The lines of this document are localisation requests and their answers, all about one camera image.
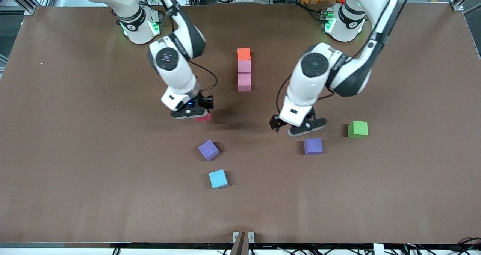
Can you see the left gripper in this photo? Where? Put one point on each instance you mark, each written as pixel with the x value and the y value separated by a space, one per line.
pixel 275 122

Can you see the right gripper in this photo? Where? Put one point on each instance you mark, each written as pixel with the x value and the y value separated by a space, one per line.
pixel 204 102

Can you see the red foam cube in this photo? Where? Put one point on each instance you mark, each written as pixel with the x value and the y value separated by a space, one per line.
pixel 204 117

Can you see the purple foam cube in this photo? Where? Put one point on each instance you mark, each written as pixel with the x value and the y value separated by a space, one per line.
pixel 312 146
pixel 208 149

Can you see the pink foam cube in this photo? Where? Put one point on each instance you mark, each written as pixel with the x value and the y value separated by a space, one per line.
pixel 244 81
pixel 244 66

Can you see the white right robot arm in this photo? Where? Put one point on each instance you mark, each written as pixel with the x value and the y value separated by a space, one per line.
pixel 176 71

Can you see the orange foam cube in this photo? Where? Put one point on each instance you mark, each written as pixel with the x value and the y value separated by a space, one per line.
pixel 244 53

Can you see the green foam cube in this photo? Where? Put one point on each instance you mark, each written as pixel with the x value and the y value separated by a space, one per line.
pixel 357 129

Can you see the light blue foam cube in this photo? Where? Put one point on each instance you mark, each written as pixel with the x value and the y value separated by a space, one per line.
pixel 218 178

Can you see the brown wooden strip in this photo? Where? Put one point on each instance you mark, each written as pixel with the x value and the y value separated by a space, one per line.
pixel 240 245

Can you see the small white bracket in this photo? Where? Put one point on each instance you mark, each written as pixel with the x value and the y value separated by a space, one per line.
pixel 251 237
pixel 235 237

